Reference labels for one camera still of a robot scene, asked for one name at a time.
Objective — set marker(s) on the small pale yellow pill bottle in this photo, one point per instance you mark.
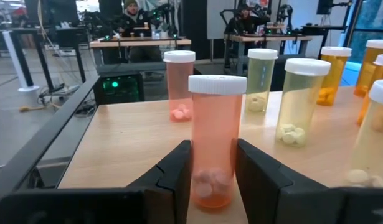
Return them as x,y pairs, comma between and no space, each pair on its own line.
298,102
259,81
375,140

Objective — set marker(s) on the black computer tower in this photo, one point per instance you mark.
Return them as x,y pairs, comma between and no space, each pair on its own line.
119,90

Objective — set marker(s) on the black monitor on arm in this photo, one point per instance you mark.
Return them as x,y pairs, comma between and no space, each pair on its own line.
325,6

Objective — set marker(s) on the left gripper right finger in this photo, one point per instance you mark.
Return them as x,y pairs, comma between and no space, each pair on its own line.
303,208

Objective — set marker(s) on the large orange pill bottle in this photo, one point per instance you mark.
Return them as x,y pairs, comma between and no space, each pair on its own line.
365,68

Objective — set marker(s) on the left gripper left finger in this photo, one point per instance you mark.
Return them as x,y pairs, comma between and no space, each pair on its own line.
101,208

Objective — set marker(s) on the small pink pill bottle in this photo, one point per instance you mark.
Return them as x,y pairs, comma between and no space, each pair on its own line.
216,124
178,87

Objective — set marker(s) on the person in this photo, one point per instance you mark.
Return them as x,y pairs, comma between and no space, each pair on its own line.
133,18
245,21

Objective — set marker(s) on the light wooden desk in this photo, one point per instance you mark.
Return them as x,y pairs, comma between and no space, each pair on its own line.
139,42
269,39

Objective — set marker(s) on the wooden shelf black metal frame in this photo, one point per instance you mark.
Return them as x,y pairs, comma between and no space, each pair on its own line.
122,140

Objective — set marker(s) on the black standing desk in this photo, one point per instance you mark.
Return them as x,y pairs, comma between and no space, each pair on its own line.
48,31

